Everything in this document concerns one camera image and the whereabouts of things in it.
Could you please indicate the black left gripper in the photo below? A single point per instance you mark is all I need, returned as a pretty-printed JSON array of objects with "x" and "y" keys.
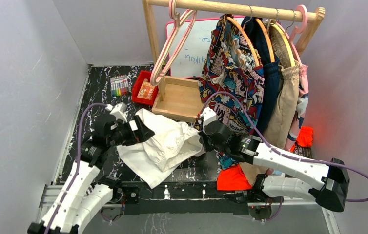
[{"x": 143, "y": 133}]

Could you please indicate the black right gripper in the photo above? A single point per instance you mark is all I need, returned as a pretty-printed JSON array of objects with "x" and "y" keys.
[{"x": 206, "y": 147}]

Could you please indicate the white shorts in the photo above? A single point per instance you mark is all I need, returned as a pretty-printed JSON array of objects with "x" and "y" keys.
[{"x": 155, "y": 159}]

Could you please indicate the pink hanger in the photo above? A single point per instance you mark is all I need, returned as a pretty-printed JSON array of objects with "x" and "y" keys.
[
  {"x": 289, "y": 39},
  {"x": 161, "y": 67}
]

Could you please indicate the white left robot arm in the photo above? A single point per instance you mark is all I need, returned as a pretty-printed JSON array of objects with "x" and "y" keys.
[{"x": 81, "y": 197}]

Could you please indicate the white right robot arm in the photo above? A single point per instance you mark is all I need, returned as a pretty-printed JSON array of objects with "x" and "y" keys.
[{"x": 325, "y": 183}]

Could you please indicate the comic print shorts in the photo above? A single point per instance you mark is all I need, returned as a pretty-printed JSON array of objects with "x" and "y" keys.
[{"x": 230, "y": 84}]

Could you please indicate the beige shorts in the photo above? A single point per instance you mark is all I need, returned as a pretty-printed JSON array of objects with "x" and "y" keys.
[{"x": 284, "y": 110}]

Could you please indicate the navy shorts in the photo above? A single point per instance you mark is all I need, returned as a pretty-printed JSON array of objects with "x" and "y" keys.
[{"x": 271, "y": 76}]

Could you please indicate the wooden hanger with navy shorts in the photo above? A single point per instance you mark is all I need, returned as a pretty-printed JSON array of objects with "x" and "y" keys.
[{"x": 266, "y": 49}]

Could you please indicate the wooden hanger with beige shorts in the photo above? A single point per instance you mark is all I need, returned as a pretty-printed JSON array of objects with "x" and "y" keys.
[{"x": 280, "y": 44}]

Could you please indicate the wooden hanger with comic shorts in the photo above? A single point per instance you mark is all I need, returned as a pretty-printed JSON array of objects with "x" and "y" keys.
[{"x": 241, "y": 30}]

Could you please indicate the red plastic bin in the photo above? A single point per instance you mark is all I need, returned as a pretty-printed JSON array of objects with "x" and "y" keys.
[{"x": 143, "y": 76}]

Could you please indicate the orange card box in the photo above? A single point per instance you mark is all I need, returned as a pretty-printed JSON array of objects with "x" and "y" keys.
[{"x": 146, "y": 91}]

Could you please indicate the orange cloth front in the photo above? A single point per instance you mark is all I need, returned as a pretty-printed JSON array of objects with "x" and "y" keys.
[{"x": 232, "y": 179}]

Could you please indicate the wooden clothes rack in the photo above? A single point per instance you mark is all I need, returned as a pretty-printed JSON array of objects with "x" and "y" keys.
[{"x": 179, "y": 98}]

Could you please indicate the marker pen pack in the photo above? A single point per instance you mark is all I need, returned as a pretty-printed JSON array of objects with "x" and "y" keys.
[{"x": 119, "y": 86}]

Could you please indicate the red knit cloth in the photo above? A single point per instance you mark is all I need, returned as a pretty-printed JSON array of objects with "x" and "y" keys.
[{"x": 304, "y": 139}]

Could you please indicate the black printed card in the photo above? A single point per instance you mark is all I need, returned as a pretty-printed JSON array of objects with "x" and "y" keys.
[{"x": 303, "y": 152}]

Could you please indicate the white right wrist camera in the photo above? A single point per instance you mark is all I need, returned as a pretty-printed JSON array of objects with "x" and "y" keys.
[{"x": 207, "y": 116}]

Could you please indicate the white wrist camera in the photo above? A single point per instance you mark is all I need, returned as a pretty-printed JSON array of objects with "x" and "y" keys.
[
  {"x": 118, "y": 112},
  {"x": 207, "y": 116}
]

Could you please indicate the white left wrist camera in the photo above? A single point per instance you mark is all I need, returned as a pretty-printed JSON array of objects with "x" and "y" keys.
[{"x": 118, "y": 112}]

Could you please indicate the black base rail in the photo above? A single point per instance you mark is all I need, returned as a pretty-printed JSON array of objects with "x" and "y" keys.
[{"x": 199, "y": 197}]

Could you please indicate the whiteboard with pink frame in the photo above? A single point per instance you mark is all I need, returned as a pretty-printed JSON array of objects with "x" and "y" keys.
[{"x": 190, "y": 59}]

